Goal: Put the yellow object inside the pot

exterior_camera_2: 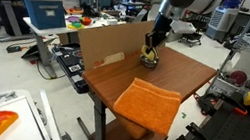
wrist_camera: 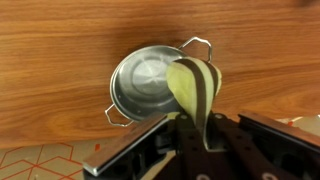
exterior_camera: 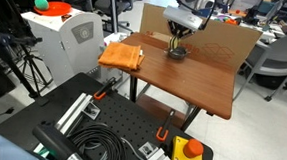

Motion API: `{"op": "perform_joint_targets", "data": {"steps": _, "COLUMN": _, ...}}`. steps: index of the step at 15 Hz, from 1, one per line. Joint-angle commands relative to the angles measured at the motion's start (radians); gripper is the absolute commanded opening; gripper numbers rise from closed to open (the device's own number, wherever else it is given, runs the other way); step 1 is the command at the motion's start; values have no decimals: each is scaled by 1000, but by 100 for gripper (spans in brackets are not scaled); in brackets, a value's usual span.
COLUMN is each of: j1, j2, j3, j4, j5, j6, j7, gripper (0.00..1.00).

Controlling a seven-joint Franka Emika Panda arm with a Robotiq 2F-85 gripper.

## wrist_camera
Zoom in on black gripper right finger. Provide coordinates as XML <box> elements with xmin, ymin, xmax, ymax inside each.
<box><xmin>211</xmin><ymin>112</ymin><xmax>294</xmax><ymax>180</ymax></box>

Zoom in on yellow striped squash toy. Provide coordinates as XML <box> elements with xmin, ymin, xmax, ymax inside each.
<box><xmin>165</xmin><ymin>56</ymin><xmax>224</xmax><ymax>152</ymax></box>

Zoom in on brown cardboard box panel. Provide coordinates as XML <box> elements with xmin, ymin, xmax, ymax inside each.
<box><xmin>0</xmin><ymin>114</ymin><xmax>320</xmax><ymax>180</ymax></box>

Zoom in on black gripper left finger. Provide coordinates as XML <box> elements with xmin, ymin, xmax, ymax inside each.
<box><xmin>153</xmin><ymin>114</ymin><xmax>214</xmax><ymax>180</ymax></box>

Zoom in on small steel pot with handles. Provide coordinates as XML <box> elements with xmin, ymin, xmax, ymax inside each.
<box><xmin>104</xmin><ymin>36</ymin><xmax>214</xmax><ymax>128</ymax></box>

